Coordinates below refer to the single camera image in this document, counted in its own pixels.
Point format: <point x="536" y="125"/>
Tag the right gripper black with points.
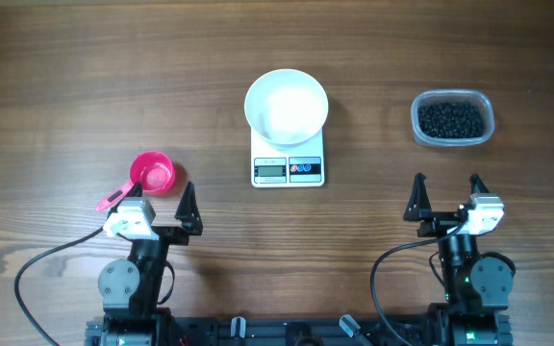
<point x="419" y="209"/>

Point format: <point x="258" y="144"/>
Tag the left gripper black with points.
<point x="187" y="215"/>

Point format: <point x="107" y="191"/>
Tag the pink measuring scoop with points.
<point x="154" y="170"/>

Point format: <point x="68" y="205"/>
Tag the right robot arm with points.
<point x="477" y="285"/>

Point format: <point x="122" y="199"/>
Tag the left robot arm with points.
<point x="130" y="288"/>

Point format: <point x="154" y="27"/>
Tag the white digital kitchen scale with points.
<point x="300" y="165"/>

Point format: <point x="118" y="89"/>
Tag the white round bowl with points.
<point x="286" y="107"/>

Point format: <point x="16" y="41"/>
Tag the clear plastic bean container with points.
<point x="476" y="98"/>

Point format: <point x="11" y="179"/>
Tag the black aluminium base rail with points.
<point x="296" y="331"/>

